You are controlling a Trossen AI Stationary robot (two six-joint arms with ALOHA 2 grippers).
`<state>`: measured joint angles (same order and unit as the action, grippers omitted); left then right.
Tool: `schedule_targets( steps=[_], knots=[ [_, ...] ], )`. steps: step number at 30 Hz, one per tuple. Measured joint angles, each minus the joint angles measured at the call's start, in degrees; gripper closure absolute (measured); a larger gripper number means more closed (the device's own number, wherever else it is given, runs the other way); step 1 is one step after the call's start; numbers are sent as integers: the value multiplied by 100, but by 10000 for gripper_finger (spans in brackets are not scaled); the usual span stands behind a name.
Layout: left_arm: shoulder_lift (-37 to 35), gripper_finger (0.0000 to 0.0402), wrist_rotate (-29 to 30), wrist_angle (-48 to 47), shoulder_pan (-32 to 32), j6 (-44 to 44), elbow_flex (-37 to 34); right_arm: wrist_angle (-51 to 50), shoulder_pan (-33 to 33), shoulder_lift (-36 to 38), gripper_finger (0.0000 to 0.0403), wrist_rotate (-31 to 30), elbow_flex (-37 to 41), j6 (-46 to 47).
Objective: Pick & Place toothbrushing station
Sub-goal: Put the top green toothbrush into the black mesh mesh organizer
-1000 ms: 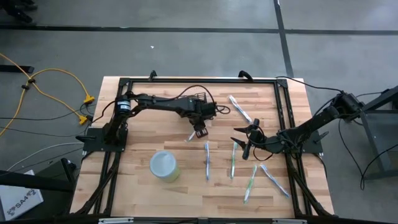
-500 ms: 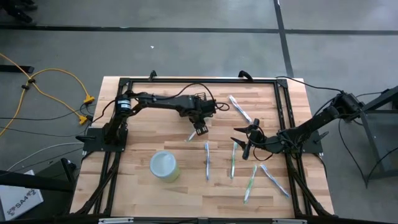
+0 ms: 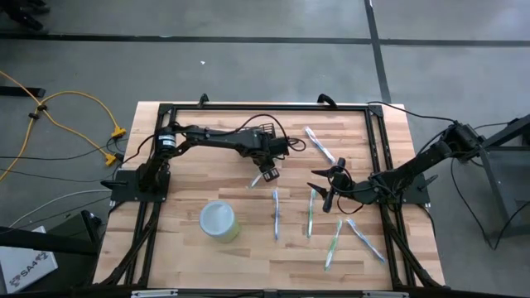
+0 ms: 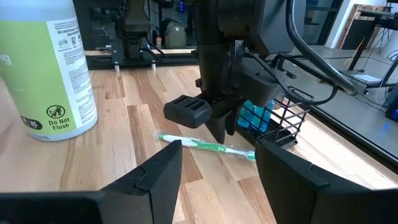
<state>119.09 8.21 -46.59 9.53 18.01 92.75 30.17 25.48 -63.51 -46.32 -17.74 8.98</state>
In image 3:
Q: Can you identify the white printed cardboard box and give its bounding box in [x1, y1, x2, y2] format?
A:
[0, 225, 59, 294]

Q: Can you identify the black flat floor bar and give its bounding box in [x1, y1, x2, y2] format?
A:
[0, 85, 46, 99]

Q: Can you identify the black looped floor cable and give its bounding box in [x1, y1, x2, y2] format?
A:
[450, 159, 530, 251]

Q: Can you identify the silver table edge bracket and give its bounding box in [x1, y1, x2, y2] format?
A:
[131, 289, 179, 298]
[363, 291, 409, 298]

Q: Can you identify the yellow extension cord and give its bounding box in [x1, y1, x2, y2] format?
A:
[0, 90, 128, 182]
[0, 70, 118, 167]

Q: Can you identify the black metal side table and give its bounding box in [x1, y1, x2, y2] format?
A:
[457, 113, 530, 241]

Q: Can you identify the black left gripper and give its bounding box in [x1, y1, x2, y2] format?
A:
[242, 126, 290, 183]

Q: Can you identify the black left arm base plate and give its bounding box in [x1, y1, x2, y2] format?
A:
[101, 167, 171, 204]

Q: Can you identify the person's foot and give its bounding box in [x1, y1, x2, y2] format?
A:
[25, 0, 51, 13]
[2, 6, 45, 32]

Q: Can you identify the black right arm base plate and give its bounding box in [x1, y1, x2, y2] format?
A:
[372, 173, 440, 207]

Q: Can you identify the black equipment stand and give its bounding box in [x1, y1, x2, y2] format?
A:
[0, 209, 104, 297]

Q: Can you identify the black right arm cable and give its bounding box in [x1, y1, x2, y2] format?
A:
[366, 100, 459, 125]

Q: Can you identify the pale green cup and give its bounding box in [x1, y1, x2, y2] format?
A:
[198, 200, 241, 243]

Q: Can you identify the black aluminium table frame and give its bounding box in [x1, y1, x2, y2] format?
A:
[93, 101, 446, 291]

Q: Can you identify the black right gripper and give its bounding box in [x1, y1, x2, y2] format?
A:
[306, 156, 380, 214]

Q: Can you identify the grey floor cable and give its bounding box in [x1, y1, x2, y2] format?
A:
[7, 189, 113, 228]

